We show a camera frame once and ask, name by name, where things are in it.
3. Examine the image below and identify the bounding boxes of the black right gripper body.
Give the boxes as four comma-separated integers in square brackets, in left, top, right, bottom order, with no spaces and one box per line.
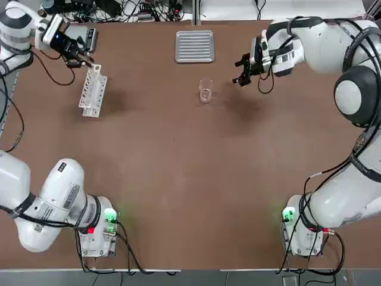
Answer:
[242,52,254,80]

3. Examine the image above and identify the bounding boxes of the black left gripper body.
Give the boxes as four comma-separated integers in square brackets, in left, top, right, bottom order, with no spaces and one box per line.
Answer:
[49,31,80,62]

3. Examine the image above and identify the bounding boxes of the clear glass beaker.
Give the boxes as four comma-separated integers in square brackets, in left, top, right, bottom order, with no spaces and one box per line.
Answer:
[198,77,213,104]

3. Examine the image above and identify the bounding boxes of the white test tube rack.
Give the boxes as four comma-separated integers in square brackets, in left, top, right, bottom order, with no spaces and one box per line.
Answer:
[77,63,108,117]

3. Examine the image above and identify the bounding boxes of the silver digital scale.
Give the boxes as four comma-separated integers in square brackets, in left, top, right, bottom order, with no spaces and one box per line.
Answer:
[63,24,99,52]

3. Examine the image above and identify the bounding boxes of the ribbed metal tray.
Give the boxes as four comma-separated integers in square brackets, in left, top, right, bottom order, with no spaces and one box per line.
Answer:
[174,29,216,64]

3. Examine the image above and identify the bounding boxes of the white side table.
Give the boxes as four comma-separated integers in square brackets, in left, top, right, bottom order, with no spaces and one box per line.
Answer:
[118,0,366,22]

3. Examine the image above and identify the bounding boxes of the aluminium frame post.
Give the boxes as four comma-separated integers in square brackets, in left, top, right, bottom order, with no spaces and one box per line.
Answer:
[192,0,202,27]

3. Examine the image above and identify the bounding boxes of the black left arm foot cable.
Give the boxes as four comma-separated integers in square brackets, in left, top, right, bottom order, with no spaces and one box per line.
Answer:
[79,219,182,275]

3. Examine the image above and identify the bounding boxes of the black arm foot cable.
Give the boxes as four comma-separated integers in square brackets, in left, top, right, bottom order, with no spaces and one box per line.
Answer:
[79,219,182,275]
[275,232,348,275]

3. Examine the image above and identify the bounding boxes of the black right arm foot cable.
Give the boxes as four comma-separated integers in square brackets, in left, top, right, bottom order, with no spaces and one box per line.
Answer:
[275,232,348,275]

